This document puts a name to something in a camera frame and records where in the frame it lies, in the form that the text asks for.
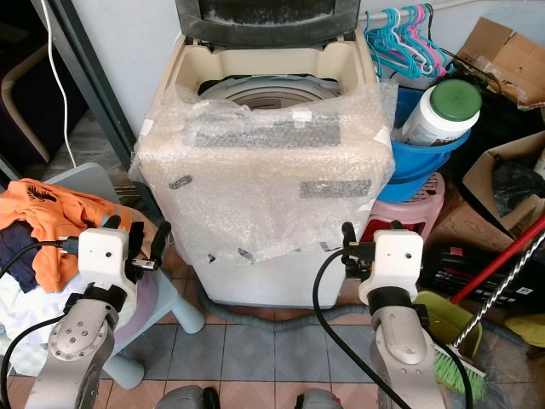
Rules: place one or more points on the silver twisted metal pole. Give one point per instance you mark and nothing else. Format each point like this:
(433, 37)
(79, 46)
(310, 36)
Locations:
(498, 294)

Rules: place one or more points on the black box with red print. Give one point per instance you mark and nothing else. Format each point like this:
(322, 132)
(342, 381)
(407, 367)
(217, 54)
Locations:
(477, 264)

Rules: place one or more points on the clear bubble wrap sheet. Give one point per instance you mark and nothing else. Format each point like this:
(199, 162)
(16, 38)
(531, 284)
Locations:
(260, 200)

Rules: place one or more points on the open brown cardboard box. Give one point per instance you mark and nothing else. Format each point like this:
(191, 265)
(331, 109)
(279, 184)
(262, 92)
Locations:
(511, 60)

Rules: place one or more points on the grey right robot leg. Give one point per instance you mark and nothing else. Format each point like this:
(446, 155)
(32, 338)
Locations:
(319, 399)

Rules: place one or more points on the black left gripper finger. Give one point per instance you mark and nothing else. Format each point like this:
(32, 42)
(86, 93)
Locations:
(161, 240)
(111, 222)

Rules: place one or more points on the navy blue garment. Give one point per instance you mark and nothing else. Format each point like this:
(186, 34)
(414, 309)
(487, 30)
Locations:
(15, 251)

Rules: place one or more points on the curved wooden chair frame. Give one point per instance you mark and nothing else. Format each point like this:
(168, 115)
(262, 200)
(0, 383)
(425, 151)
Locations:
(13, 102)

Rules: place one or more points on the beige top-load washing machine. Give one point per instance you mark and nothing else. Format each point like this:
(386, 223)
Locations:
(264, 285)

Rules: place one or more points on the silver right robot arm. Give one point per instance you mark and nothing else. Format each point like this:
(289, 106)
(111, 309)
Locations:
(404, 349)

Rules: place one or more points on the green broom brush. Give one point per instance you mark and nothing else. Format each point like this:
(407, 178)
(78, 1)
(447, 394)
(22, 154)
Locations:
(458, 375)

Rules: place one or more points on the pale blue plastic stool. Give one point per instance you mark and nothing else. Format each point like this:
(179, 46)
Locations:
(166, 311)

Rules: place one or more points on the pink plastic clothes hanger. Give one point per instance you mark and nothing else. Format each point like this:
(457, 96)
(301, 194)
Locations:
(439, 56)

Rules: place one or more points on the cardboard box with black bag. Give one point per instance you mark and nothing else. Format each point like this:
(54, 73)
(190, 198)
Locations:
(473, 221)

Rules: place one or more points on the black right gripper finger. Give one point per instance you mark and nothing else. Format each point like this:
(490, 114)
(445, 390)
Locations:
(396, 226)
(349, 239)

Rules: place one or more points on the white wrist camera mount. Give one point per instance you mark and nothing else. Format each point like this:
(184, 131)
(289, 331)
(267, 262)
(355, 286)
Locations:
(105, 260)
(394, 264)

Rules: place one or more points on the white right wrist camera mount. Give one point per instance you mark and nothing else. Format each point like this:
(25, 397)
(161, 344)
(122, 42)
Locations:
(394, 264)

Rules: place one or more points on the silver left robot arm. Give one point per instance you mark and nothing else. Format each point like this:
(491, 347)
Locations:
(81, 349)

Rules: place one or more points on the orange printed shirt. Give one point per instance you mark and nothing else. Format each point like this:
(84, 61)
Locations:
(55, 213)

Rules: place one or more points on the blue plastic basin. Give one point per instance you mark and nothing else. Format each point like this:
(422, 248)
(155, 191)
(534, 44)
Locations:
(421, 166)

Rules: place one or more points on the dark metal door frame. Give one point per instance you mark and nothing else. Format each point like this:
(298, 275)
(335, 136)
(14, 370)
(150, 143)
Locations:
(94, 102)

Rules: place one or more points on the yellow-green plastic dustpan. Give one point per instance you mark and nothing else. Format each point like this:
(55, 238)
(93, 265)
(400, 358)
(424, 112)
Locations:
(447, 319)

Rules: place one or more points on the white hanger rail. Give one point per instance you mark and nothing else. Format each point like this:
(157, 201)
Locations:
(460, 4)

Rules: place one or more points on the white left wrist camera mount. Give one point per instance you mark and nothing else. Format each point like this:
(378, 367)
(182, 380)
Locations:
(105, 260)

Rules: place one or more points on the white bottle with green lid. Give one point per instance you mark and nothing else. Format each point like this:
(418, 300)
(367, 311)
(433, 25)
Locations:
(438, 119)

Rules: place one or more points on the dark grey washer lid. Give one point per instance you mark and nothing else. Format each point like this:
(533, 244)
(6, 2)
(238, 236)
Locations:
(268, 19)

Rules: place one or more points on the white garment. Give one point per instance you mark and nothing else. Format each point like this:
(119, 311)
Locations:
(27, 319)

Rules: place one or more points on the pink plastic stool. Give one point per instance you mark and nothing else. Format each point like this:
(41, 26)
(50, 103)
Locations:
(404, 213)

